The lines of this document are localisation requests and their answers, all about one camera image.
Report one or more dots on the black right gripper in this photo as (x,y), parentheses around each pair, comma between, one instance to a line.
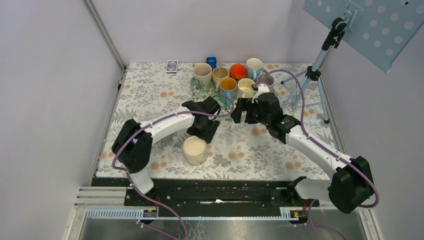
(242,106)

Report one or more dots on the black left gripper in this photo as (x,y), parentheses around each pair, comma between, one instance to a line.
(208,134)

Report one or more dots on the cream yellow mug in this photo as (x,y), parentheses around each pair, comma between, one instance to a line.
(245,89)

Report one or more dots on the blue butterfly mug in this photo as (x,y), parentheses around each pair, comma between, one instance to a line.
(228,88)

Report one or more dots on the beige cartoon print mug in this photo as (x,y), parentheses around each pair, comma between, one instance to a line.
(195,150)

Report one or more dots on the orange mug with black handle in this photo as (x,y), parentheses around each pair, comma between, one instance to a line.
(238,71)

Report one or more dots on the lilac mug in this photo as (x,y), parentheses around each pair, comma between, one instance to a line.
(267,80)

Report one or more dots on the round beige glazed mug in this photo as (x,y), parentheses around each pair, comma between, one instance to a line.
(218,74)

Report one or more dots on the light blue faceted mug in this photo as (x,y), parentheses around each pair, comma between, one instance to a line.
(254,67)

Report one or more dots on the beige seahorse print mug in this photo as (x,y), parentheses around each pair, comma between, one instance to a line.
(202,73)

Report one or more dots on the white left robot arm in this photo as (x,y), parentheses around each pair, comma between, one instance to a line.
(133,145)

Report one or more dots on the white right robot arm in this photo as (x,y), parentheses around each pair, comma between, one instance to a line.
(350,181)

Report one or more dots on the green floral bird tray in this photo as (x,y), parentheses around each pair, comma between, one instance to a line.
(212,96)

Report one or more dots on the floral tablecloth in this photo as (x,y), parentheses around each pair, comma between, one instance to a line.
(237,152)

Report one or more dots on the blue toy car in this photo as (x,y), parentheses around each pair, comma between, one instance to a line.
(212,61)

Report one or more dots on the playing card box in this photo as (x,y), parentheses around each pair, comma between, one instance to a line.
(171,66)

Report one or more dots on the light blue tripod stand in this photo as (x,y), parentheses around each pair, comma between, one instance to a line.
(312,73)

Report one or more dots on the blue dotted panel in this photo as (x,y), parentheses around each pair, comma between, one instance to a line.
(377,29)

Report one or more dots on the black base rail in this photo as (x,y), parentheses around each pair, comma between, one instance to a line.
(202,193)

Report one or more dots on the white slotted cable duct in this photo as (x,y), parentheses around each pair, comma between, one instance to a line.
(206,213)

